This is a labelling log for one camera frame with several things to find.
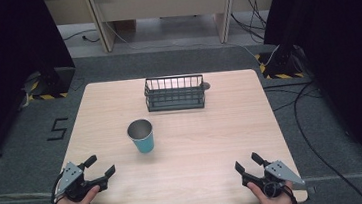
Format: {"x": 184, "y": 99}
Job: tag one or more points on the blue metal cup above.
{"x": 141, "y": 136}

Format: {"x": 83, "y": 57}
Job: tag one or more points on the black stand base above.
{"x": 282, "y": 63}
{"x": 51, "y": 81}

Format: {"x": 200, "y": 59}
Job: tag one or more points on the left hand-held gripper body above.
{"x": 71, "y": 179}

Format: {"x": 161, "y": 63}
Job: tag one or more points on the black curtain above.
{"x": 7, "y": 58}
{"x": 341, "y": 49}

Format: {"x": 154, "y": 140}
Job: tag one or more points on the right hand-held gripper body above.
{"x": 276, "y": 176}

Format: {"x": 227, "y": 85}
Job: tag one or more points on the beige wooden desk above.
{"x": 167, "y": 13}

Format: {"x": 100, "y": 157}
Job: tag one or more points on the person's right hand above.
{"x": 272, "y": 200}

